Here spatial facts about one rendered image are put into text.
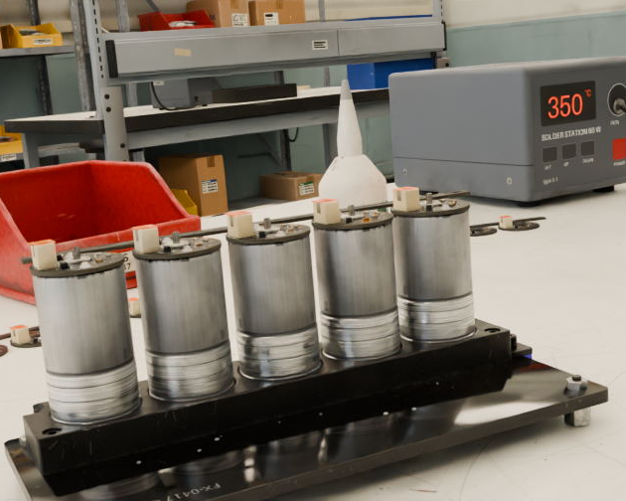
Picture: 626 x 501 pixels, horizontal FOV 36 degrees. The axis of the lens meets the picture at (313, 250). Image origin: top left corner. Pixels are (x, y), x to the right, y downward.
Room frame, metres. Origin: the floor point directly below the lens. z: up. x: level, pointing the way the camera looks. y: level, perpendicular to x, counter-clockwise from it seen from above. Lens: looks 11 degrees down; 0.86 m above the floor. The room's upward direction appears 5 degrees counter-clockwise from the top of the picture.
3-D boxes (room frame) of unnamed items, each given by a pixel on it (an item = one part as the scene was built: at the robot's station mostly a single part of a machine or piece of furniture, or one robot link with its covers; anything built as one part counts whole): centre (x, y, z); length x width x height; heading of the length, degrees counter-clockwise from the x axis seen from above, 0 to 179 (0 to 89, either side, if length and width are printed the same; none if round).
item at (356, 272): (0.29, -0.01, 0.79); 0.02 x 0.02 x 0.05
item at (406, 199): (0.30, -0.03, 0.82); 0.01 x 0.01 x 0.01; 25
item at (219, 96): (3.23, 0.15, 0.77); 0.24 x 0.16 x 0.04; 127
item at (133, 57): (3.12, 0.00, 0.90); 1.30 x 0.06 x 0.12; 128
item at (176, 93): (3.04, 0.36, 0.80); 0.15 x 0.12 x 0.10; 57
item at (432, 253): (0.31, -0.04, 0.79); 0.02 x 0.02 x 0.05
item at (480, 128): (0.73, -0.16, 0.80); 0.15 x 0.12 x 0.10; 31
